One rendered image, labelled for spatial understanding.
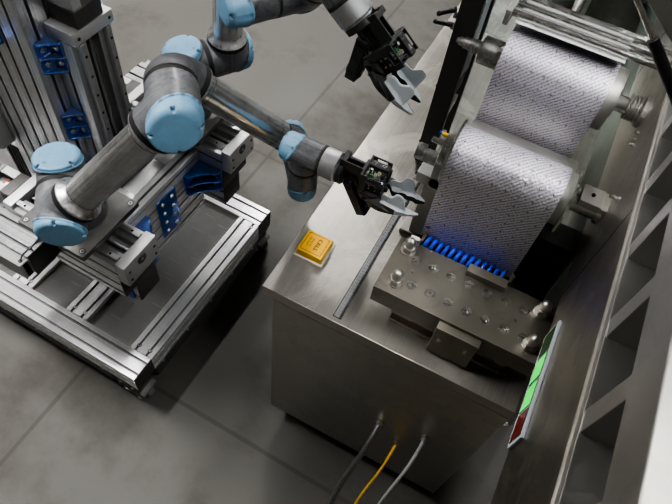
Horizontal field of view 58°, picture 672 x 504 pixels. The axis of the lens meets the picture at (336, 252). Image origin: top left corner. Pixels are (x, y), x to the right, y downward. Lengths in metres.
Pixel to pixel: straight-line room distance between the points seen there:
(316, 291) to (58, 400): 1.25
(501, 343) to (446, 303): 0.15
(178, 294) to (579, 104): 1.50
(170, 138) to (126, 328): 1.11
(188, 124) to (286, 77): 2.15
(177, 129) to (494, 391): 0.90
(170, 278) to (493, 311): 1.33
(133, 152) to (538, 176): 0.84
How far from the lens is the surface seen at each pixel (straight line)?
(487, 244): 1.41
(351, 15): 1.20
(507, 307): 1.41
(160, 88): 1.29
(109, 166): 1.39
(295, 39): 3.65
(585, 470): 0.83
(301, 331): 1.57
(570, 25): 1.43
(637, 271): 1.01
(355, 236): 1.58
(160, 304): 2.28
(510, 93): 1.43
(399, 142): 1.83
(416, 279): 1.38
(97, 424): 2.37
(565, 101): 1.41
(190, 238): 2.42
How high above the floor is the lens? 2.18
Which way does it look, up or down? 56 degrees down
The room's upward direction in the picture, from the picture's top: 10 degrees clockwise
